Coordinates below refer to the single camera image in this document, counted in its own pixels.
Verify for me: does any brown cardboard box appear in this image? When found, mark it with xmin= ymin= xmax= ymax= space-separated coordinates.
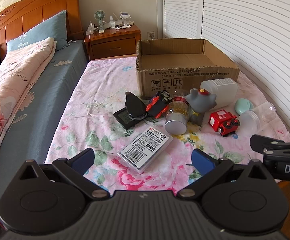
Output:
xmin=135 ymin=39 xmax=240 ymax=99

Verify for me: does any red and black toy car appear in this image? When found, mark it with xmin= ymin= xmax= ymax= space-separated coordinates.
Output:
xmin=145 ymin=89 xmax=172 ymax=119

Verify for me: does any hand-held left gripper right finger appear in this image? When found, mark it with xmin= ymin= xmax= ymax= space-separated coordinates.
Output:
xmin=176 ymin=149 xmax=272 ymax=202

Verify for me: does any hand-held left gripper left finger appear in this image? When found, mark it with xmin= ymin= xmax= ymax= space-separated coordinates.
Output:
xmin=19 ymin=148 xmax=109 ymax=201

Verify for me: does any red toy train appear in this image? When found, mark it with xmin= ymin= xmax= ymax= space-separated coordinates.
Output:
xmin=208 ymin=109 xmax=240 ymax=137

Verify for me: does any blue bed sheet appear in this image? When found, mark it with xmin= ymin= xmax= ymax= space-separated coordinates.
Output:
xmin=0 ymin=39 xmax=88 ymax=218

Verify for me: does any clear plastic cup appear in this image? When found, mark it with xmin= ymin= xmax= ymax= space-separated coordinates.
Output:
xmin=239 ymin=102 xmax=277 ymax=135

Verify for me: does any wooden bed headboard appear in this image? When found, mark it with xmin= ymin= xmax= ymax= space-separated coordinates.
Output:
xmin=0 ymin=0 xmax=85 ymax=63

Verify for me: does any teal round case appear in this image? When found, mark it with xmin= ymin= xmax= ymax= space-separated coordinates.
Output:
xmin=235 ymin=98 xmax=254 ymax=116

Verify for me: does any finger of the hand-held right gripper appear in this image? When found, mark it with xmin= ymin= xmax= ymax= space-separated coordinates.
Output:
xmin=250 ymin=134 xmax=290 ymax=155

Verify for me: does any pink floral blanket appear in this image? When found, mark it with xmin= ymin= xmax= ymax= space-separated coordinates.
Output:
xmin=45 ymin=56 xmax=290 ymax=193

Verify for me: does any glass jar with silver lid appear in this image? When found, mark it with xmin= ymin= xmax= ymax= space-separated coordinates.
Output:
xmin=165 ymin=96 xmax=191 ymax=134

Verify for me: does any clear labelled plastic case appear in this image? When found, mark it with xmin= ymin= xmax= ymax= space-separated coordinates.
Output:
xmin=117 ymin=126 xmax=173 ymax=173

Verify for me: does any pink floral quilt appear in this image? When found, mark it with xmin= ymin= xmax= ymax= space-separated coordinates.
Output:
xmin=0 ymin=37 xmax=57 ymax=198

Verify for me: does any small green desk fan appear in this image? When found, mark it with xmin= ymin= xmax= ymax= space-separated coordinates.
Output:
xmin=94 ymin=10 xmax=106 ymax=30

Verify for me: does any grey rubber toy figure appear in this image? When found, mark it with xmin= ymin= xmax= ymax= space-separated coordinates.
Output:
xmin=185 ymin=88 xmax=218 ymax=125

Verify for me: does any wooden nightstand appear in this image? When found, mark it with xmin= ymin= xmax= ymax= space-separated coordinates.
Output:
xmin=84 ymin=24 xmax=142 ymax=61

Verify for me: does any narrow white louvered door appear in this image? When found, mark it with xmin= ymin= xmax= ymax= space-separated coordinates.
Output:
xmin=162 ymin=0 xmax=205 ymax=40

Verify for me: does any wide white louvered door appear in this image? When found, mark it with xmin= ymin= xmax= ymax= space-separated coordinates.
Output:
xmin=201 ymin=0 xmax=290 ymax=130

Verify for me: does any black glossy plastic object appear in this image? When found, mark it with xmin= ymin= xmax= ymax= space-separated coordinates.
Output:
xmin=125 ymin=92 xmax=148 ymax=120

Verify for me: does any white phone stand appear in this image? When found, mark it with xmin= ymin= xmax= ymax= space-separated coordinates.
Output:
xmin=119 ymin=10 xmax=133 ymax=28

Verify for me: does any black digital timer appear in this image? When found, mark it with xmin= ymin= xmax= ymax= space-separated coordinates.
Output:
xmin=113 ymin=107 xmax=148 ymax=130

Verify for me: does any large blue pillow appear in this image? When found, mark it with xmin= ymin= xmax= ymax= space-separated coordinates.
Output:
xmin=6 ymin=10 xmax=68 ymax=53

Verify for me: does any white plastic bottle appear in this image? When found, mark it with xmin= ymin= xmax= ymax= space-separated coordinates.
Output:
xmin=200 ymin=78 xmax=238 ymax=110

